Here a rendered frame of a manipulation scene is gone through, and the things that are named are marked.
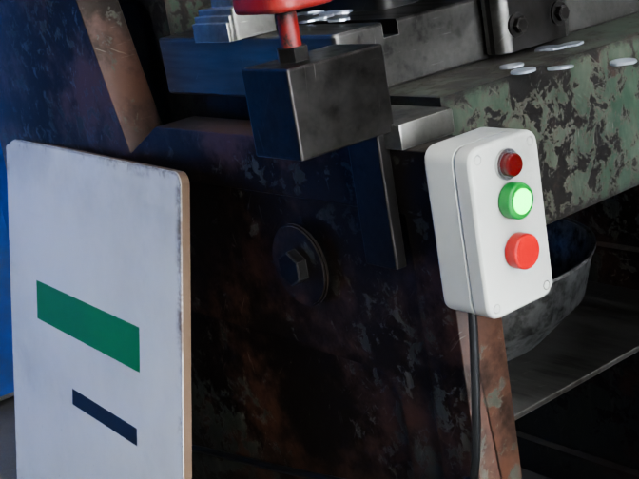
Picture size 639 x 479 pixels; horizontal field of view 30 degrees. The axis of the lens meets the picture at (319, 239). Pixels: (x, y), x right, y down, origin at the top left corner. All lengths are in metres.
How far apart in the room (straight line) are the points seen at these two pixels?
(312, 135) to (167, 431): 0.46
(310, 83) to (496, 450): 0.35
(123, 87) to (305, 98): 0.48
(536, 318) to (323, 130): 0.43
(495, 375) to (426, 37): 0.32
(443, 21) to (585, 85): 0.14
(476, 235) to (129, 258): 0.50
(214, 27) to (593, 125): 0.37
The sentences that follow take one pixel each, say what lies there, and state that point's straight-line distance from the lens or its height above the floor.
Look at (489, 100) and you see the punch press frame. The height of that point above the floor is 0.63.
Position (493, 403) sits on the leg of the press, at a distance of 1.01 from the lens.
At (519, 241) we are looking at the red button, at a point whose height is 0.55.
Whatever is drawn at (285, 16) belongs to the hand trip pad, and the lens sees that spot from 0.91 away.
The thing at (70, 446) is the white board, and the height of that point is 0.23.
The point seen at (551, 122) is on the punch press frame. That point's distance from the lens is 1.11.
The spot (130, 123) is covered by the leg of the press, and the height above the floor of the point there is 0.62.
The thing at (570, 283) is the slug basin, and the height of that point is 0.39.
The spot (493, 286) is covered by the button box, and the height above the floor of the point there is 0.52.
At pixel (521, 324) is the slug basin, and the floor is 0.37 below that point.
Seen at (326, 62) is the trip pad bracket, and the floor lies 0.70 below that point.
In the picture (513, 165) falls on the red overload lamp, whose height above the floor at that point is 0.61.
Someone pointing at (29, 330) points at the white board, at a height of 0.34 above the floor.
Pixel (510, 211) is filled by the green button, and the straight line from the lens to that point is 0.90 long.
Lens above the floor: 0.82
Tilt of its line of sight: 16 degrees down
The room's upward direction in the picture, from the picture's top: 10 degrees counter-clockwise
